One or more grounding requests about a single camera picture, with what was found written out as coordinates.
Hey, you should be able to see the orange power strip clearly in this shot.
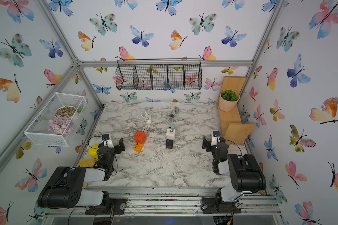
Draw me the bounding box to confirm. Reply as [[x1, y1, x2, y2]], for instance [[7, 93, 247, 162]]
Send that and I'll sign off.
[[133, 143, 144, 152]]

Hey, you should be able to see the red cube socket adapter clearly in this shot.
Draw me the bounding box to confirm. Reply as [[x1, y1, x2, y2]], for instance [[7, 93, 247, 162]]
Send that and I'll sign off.
[[134, 131, 146, 144]]

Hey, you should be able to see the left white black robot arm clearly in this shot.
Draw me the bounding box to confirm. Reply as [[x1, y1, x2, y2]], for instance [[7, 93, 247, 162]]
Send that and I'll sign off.
[[37, 138, 125, 211]]

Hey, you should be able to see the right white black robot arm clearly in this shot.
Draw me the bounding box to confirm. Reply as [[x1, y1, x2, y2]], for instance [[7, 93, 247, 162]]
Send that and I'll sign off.
[[202, 132, 266, 204]]

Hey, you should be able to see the white cube socket adapter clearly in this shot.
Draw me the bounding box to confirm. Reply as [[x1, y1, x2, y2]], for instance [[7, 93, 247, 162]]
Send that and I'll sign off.
[[166, 128, 175, 140]]

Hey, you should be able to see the yellow rubber glove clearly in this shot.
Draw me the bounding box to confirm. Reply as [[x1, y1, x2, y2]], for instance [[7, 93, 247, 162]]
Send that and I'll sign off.
[[77, 145, 99, 168]]

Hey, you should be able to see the wooden corner shelf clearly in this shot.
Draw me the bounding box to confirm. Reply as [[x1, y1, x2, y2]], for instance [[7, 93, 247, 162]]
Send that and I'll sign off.
[[217, 76, 255, 144]]

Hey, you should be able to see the black power strip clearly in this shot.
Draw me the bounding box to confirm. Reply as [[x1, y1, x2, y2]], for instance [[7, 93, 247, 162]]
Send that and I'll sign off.
[[165, 139, 174, 149]]

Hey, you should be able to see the pink pot green plant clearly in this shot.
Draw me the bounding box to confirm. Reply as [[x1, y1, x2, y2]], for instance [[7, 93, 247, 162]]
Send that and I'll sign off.
[[219, 90, 240, 112]]

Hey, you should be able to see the pink flower pile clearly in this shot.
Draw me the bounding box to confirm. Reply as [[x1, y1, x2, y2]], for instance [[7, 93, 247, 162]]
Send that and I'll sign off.
[[48, 117, 73, 137]]

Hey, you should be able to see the bowl of brown pebbles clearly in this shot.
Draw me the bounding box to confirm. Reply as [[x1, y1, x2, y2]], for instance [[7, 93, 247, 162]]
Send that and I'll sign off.
[[54, 106, 76, 118]]

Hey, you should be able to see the grey coiled power cable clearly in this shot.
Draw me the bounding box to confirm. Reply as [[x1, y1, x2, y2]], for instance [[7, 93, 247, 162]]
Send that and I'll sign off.
[[166, 106, 180, 124]]

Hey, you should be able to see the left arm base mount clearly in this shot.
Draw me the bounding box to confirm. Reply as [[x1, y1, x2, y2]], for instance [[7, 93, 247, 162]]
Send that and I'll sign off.
[[85, 198, 127, 216]]

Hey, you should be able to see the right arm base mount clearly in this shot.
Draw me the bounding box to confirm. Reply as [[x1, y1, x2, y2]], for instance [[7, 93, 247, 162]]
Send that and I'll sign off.
[[200, 198, 242, 214]]

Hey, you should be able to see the white mesh wall basket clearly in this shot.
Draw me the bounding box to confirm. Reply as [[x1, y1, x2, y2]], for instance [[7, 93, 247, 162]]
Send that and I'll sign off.
[[24, 92, 87, 147]]

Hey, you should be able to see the black wire wall basket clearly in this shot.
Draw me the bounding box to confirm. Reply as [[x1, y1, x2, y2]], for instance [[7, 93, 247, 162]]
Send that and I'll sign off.
[[113, 58, 202, 93]]

